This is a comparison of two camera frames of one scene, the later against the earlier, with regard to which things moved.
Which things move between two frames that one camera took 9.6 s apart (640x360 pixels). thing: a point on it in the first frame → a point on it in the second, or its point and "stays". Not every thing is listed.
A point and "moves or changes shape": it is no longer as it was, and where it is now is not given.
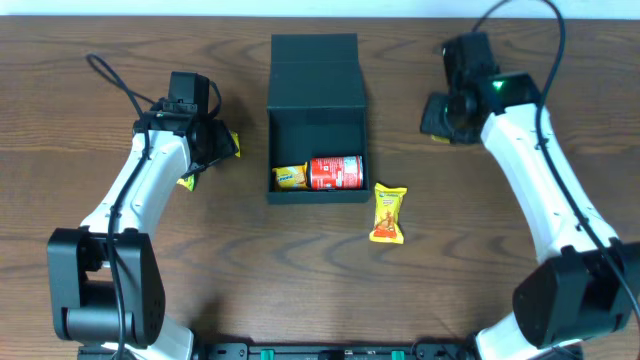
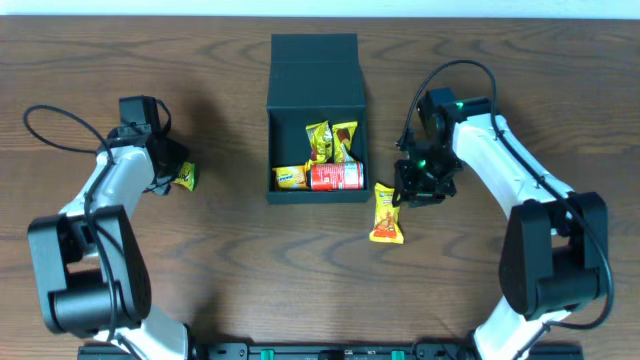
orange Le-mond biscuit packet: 293,178 stays
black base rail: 334,351 stays
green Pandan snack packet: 188,184 stays
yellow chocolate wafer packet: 440,139 moves or changes shape
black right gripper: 430,125 → 409,191
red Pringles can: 334,173 stays
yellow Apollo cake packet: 236,141 → 320,140
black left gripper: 225,143 → 180,152
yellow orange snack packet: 387,217 stays
